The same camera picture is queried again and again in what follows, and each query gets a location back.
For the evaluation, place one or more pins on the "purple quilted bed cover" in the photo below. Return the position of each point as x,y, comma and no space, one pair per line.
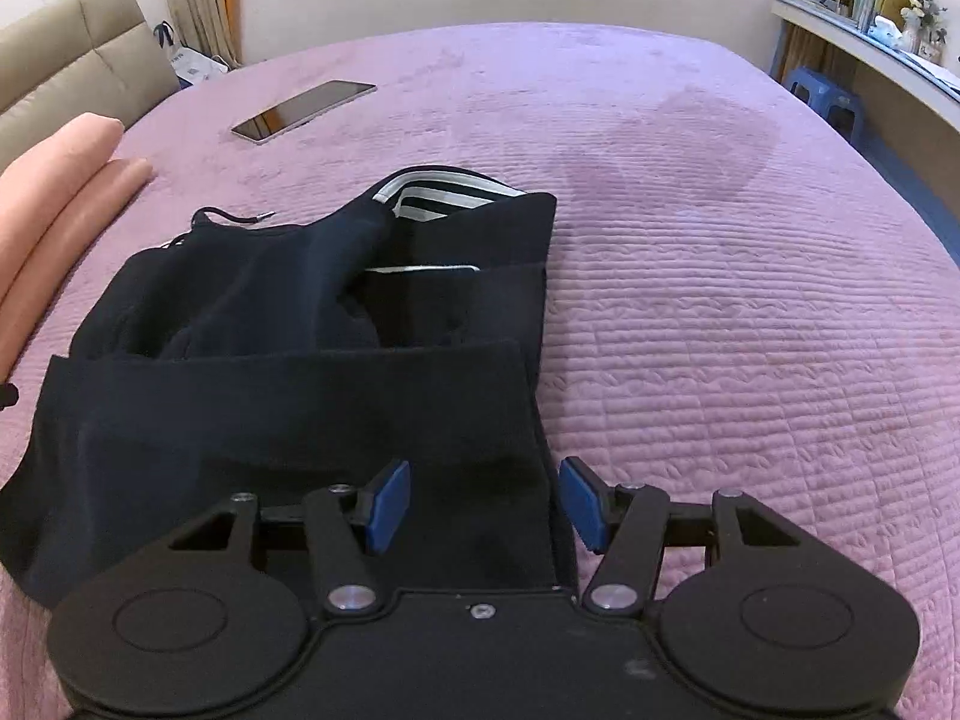
712,277

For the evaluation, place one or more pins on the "black hoodie with white stripes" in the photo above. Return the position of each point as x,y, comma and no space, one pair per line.
262,405

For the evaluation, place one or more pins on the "dark tablet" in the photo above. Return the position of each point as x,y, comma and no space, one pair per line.
300,111

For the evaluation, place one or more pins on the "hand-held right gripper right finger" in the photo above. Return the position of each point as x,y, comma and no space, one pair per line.
581,502

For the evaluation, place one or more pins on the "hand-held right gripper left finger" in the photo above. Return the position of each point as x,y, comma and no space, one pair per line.
390,504

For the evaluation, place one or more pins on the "beige padded headboard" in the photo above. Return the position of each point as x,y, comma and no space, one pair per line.
75,60

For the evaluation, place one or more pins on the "blue plastic stool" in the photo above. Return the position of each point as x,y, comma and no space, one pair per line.
821,90

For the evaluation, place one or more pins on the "folded pink quilt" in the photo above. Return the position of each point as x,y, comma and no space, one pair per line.
52,187

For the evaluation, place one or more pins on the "small white desk item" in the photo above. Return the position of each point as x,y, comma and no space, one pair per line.
886,28

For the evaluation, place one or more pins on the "white paper bag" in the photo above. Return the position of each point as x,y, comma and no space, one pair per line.
187,60

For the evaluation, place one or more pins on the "light blue desk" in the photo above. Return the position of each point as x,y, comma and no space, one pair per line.
900,75

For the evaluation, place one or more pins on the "white papers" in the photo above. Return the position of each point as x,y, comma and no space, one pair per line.
941,69

